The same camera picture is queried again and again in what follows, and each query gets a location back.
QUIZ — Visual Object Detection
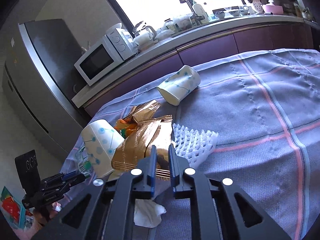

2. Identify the glass kettle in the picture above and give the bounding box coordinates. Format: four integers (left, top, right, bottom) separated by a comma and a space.
133, 21, 157, 46

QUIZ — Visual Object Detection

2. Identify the orange peel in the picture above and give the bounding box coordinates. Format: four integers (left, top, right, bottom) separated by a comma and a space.
114, 119, 138, 139

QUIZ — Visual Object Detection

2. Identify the gold snack wrapper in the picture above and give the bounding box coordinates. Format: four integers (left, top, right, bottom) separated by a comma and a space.
111, 100, 173, 180

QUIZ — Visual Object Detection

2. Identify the left hand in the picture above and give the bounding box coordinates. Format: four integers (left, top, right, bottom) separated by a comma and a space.
33, 202, 61, 226

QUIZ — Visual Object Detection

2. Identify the grey refrigerator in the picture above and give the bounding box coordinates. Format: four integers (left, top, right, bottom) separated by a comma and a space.
2, 19, 91, 160

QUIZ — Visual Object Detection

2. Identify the pink pot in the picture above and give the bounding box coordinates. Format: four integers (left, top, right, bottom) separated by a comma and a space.
262, 2, 284, 15

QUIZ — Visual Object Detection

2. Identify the purple kitchen cabinet counter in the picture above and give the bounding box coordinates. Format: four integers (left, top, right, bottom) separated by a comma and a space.
72, 15, 318, 115

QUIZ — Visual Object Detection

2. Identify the white microwave oven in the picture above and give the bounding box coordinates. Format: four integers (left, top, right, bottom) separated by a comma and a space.
74, 28, 135, 86

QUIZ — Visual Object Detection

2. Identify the red packaging on floor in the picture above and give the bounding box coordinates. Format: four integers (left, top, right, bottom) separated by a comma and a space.
1, 186, 34, 230

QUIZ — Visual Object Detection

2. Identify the white tissue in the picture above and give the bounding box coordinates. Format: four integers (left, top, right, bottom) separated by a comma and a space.
134, 199, 167, 228

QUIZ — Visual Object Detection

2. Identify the paper cup with blue dots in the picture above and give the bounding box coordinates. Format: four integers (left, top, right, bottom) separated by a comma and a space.
81, 119, 124, 178

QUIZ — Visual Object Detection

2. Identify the white foam fruit net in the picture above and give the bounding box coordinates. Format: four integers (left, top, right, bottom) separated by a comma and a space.
172, 123, 219, 170

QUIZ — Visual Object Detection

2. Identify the clear plastic wrapper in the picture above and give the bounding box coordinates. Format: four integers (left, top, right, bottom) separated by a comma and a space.
75, 145, 93, 178

